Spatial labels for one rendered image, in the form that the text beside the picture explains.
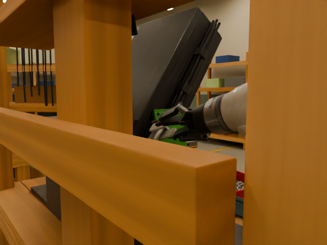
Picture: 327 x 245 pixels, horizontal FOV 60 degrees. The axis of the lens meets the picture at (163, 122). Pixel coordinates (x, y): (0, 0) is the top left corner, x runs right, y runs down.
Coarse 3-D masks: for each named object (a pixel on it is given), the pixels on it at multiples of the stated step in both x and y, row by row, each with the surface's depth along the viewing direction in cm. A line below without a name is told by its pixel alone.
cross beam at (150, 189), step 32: (0, 128) 76; (32, 128) 53; (64, 128) 42; (96, 128) 42; (32, 160) 54; (64, 160) 41; (96, 160) 33; (128, 160) 27; (160, 160) 24; (192, 160) 22; (224, 160) 23; (96, 192) 33; (128, 192) 28; (160, 192) 24; (192, 192) 21; (224, 192) 23; (128, 224) 28; (160, 224) 24; (192, 224) 21; (224, 224) 23
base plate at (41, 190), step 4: (44, 184) 132; (32, 188) 126; (36, 188) 126; (40, 188) 126; (44, 188) 126; (36, 192) 121; (40, 192) 121; (44, 192) 121; (36, 196) 121; (40, 196) 117; (44, 196) 116; (44, 200) 113; (236, 224) 92; (236, 228) 89; (240, 228) 89; (236, 232) 87; (240, 232) 87; (236, 236) 84; (240, 236) 84; (136, 240) 82; (236, 240) 82; (240, 240) 82; (136, 244) 80; (140, 244) 80; (236, 244) 80; (240, 244) 80
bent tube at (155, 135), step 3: (156, 120) 85; (162, 129) 85; (165, 129) 86; (153, 132) 84; (156, 132) 84; (159, 132) 84; (162, 132) 85; (150, 135) 84; (153, 135) 83; (156, 135) 83; (159, 135) 84; (150, 138) 83; (153, 138) 83; (156, 138) 83; (159, 138) 85
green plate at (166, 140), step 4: (152, 112) 90; (156, 112) 89; (160, 112) 90; (156, 116) 89; (176, 128) 93; (160, 140) 88; (164, 140) 89; (168, 140) 90; (172, 140) 91; (176, 140) 92; (180, 144) 93; (184, 144) 94
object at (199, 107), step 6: (192, 108) 71; (198, 108) 69; (186, 114) 71; (192, 114) 69; (198, 114) 68; (186, 120) 73; (192, 120) 72; (198, 120) 67; (192, 126) 74; (198, 126) 68; (204, 126) 67; (198, 132) 75; (204, 132) 69; (210, 132) 68
